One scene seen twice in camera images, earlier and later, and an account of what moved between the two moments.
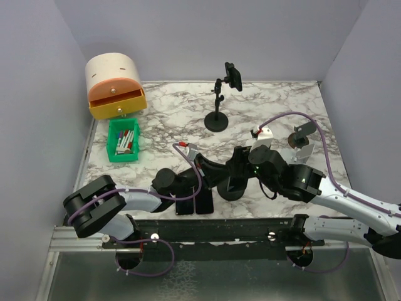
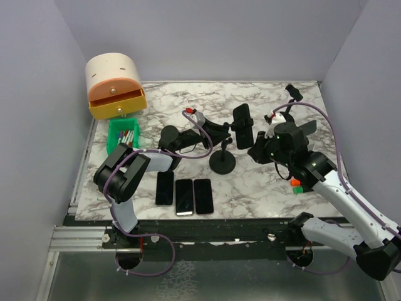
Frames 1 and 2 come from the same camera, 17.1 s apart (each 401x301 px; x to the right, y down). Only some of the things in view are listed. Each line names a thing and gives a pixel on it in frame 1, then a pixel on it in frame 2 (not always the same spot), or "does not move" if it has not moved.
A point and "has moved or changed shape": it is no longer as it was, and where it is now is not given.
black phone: (234, 77) to (244, 133)
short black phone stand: (222, 189) to (296, 96)
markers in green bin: (124, 142) does not move
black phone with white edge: (184, 207) does not move
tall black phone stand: (217, 121) to (222, 162)
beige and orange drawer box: (114, 86) does not move
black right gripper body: (241, 155) to (267, 151)
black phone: (237, 184) has moved or changed shape
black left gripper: (217, 172) to (215, 132)
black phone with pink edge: (203, 201) does not move
